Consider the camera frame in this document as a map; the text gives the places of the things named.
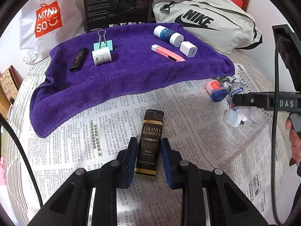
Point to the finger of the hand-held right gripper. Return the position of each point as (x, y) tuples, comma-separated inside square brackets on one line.
[(249, 99)]

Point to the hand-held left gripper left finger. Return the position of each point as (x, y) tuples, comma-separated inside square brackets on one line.
[(131, 162)]

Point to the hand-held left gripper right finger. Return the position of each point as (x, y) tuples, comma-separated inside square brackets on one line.
[(168, 164)]

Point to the clear plastic bottle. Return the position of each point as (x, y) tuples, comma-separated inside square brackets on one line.
[(237, 90)]

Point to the brown rectangular box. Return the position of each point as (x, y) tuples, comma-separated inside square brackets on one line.
[(150, 146)]

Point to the white bottle cap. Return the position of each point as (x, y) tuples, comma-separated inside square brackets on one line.
[(231, 119)]

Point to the pink and blue tin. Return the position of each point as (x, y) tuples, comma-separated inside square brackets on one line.
[(215, 90)]

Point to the white charger plug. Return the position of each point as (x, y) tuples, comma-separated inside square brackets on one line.
[(187, 48)]

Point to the pink utility knife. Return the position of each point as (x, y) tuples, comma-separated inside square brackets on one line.
[(164, 51)]

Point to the white and blue bottle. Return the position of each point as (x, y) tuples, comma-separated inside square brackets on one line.
[(164, 34)]

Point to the small white jar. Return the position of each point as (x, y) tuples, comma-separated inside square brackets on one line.
[(101, 57)]

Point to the black tube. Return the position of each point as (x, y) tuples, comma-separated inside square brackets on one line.
[(78, 58)]

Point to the green binder clip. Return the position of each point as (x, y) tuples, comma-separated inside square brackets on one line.
[(105, 46)]

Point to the person's right hand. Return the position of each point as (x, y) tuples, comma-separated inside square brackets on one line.
[(296, 146)]

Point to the newspaper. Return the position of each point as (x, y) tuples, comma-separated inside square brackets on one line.
[(94, 134)]

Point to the grey waist bag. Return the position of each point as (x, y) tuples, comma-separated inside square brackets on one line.
[(225, 40)]

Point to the purple towel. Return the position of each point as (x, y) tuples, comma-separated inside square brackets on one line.
[(117, 80)]

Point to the pink cloth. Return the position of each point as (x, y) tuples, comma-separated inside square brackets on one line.
[(3, 174)]

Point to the patterned brown box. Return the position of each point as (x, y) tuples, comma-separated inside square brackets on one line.
[(8, 82)]

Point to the black headphone box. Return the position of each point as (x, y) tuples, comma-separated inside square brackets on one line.
[(101, 9)]

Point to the white plastic shopping bag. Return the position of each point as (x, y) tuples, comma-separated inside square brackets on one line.
[(68, 11)]

